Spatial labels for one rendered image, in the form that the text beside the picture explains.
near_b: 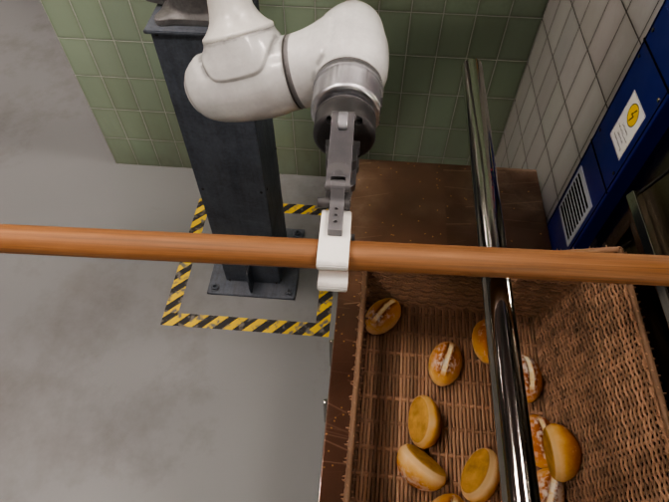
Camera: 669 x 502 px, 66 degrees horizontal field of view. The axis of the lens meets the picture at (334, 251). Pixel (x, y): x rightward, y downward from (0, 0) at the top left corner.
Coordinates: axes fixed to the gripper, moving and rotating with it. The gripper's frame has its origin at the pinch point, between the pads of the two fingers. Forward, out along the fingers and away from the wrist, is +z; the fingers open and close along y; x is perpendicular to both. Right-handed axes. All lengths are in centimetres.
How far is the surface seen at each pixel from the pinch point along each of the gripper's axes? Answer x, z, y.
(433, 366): -19, -13, 57
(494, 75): -46, -124, 66
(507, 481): -15.4, 20.1, 2.5
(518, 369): -17.4, 10.5, 2.1
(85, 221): 107, -94, 120
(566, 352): -45, -16, 53
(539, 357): -42, -19, 61
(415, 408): -15, -4, 57
